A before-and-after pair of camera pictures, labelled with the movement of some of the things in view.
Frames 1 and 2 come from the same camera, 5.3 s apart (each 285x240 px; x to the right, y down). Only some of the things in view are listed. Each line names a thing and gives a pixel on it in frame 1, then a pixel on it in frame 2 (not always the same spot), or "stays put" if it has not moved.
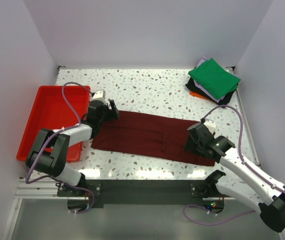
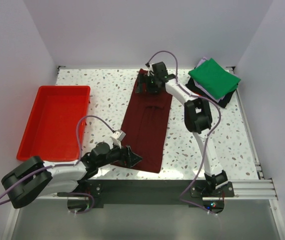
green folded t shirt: (213, 79) stays put
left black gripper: (110, 111) -> (127, 157)
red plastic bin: (50, 111) stays put
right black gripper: (192, 139) -> (144, 83)
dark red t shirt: (147, 135) -> (145, 125)
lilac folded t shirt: (204, 59) stays put
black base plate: (142, 192) stays put
